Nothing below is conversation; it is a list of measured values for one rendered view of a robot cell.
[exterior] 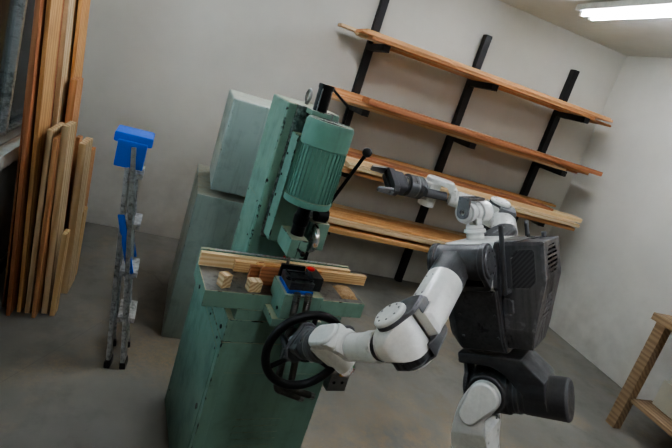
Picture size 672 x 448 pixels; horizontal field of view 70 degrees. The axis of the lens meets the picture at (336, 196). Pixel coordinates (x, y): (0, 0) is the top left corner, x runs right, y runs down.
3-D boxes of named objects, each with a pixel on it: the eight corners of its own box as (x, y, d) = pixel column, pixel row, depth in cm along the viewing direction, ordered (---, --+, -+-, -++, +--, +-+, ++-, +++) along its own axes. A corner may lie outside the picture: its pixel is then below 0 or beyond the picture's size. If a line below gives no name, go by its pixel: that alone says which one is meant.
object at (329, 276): (233, 271, 173) (236, 261, 172) (232, 268, 174) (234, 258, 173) (363, 285, 197) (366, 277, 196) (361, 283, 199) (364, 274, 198)
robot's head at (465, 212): (485, 224, 142) (489, 198, 141) (469, 226, 136) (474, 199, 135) (466, 219, 146) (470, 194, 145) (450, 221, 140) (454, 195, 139)
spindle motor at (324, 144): (290, 208, 164) (317, 120, 157) (277, 191, 179) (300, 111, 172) (336, 216, 172) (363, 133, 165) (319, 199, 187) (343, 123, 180)
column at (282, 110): (238, 273, 195) (287, 101, 179) (228, 250, 214) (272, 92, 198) (289, 279, 205) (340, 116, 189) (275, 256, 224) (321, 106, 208)
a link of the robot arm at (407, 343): (358, 376, 113) (414, 379, 97) (334, 342, 112) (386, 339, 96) (384, 345, 119) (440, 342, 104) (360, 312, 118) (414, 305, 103)
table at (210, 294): (203, 322, 147) (208, 305, 145) (192, 275, 173) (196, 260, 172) (371, 332, 174) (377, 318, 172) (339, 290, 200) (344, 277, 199)
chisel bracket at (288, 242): (285, 260, 174) (291, 239, 173) (275, 244, 187) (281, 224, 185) (303, 262, 178) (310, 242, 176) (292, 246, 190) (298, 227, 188)
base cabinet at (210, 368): (172, 508, 178) (219, 343, 162) (163, 399, 228) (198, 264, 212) (285, 496, 198) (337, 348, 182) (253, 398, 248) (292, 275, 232)
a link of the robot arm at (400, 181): (390, 160, 181) (416, 166, 186) (378, 177, 187) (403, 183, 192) (399, 185, 173) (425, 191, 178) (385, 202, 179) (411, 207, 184)
